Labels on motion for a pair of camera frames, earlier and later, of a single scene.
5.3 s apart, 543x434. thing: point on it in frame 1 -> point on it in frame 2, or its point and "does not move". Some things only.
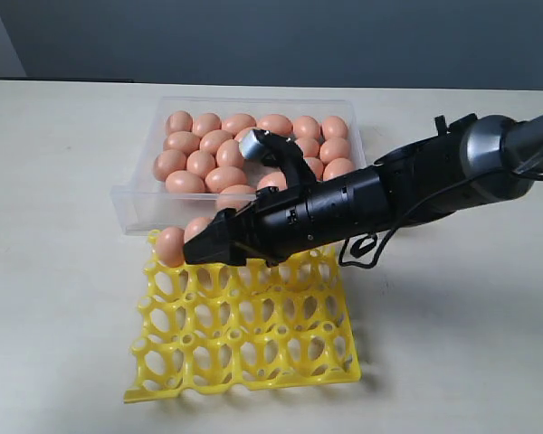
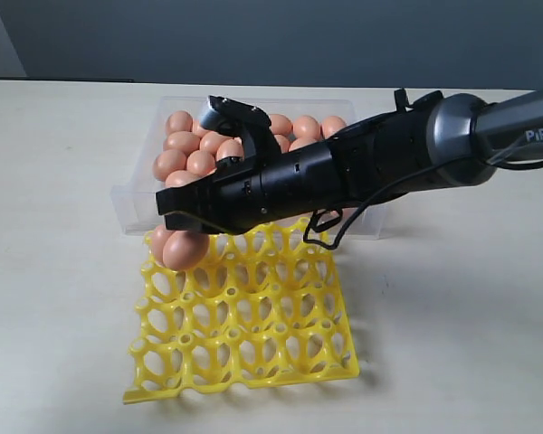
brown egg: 182,140 does not move
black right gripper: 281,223 -> 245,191
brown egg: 199,162 does not move
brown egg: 184,182 does not move
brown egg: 242,133 -> 283,143
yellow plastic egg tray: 221,327 does not move
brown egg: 229,154 -> 185,250
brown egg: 178,121 does not move
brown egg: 334,127 does not move
